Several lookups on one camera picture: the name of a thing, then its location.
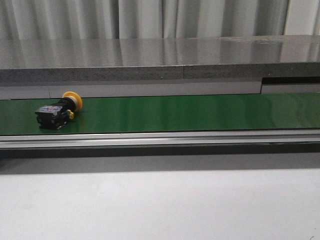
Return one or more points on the green conveyor belt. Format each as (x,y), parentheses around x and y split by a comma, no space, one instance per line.
(142,114)

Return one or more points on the grey rear conveyor rail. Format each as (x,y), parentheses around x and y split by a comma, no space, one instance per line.
(172,87)

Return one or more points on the grey pleated curtain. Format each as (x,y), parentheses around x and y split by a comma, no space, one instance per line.
(148,19)

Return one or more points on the aluminium front conveyor rail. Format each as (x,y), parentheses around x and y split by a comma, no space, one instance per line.
(159,138)

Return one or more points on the yellow mushroom push button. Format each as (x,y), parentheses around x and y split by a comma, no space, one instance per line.
(56,115)

